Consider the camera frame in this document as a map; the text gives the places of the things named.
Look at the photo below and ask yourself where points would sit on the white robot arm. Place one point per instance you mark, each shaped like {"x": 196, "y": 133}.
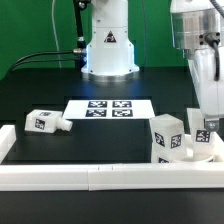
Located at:
{"x": 197, "y": 30}

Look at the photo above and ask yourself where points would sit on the black camera stand pole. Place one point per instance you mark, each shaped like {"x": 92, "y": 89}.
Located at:
{"x": 79, "y": 5}

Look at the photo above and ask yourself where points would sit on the white fence rail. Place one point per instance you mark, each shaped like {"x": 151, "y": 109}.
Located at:
{"x": 111, "y": 177}
{"x": 7, "y": 140}

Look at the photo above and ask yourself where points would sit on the white front fence rail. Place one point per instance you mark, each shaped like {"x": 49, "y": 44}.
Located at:
{"x": 111, "y": 177}

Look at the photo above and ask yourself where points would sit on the white round stool seat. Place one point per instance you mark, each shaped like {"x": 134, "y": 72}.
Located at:
{"x": 191, "y": 156}

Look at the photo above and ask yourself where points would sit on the white left fence rail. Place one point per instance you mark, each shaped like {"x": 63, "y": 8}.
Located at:
{"x": 7, "y": 140}

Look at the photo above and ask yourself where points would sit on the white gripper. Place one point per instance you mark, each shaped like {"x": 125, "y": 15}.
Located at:
{"x": 209, "y": 92}

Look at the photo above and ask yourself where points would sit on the white marker sheet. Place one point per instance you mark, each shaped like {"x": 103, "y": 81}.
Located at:
{"x": 108, "y": 109}

